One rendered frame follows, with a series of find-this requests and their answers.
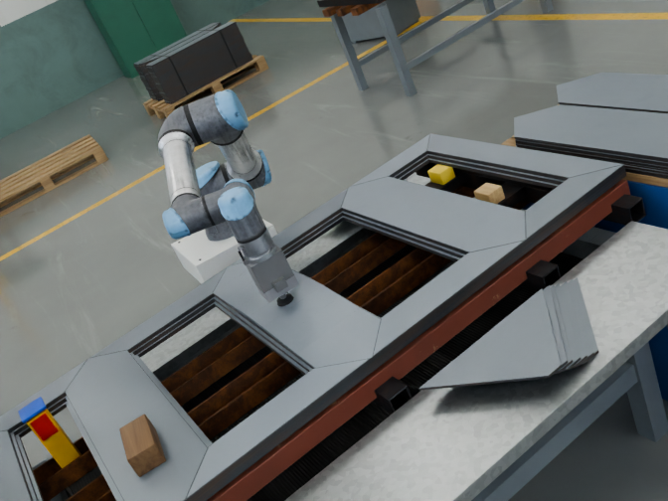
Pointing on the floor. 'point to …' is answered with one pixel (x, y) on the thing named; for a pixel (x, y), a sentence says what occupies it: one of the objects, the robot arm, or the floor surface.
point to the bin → (405, 16)
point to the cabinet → (135, 28)
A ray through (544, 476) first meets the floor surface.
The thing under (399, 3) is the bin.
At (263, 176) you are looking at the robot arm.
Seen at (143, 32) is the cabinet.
